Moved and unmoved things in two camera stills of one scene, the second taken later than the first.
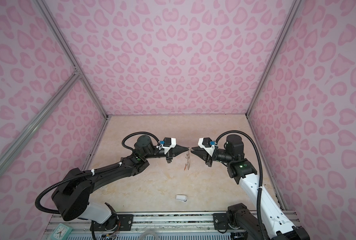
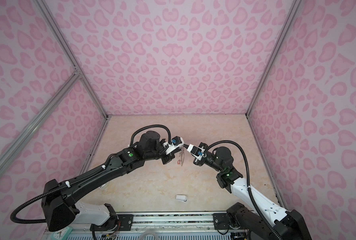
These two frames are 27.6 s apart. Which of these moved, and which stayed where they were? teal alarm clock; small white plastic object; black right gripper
Moved: black right gripper
Stayed: teal alarm clock; small white plastic object
